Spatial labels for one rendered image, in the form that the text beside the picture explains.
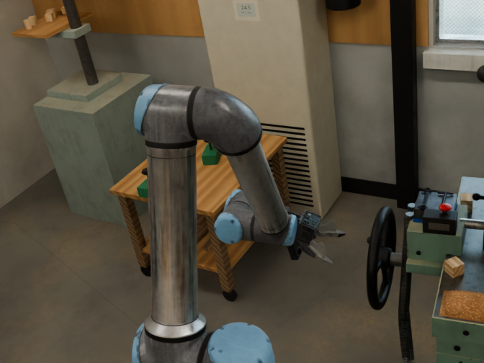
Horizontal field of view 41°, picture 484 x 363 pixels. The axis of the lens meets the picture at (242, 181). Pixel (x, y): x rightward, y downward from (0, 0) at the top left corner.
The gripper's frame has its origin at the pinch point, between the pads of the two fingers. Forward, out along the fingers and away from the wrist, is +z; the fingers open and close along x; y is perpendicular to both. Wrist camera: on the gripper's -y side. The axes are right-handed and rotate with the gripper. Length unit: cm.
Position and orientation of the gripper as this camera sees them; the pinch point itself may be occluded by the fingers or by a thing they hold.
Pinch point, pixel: (338, 250)
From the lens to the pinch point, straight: 200.5
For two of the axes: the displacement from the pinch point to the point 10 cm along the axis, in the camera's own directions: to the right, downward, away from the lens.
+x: 3.7, -5.4, 7.5
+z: 9.1, 3.6, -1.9
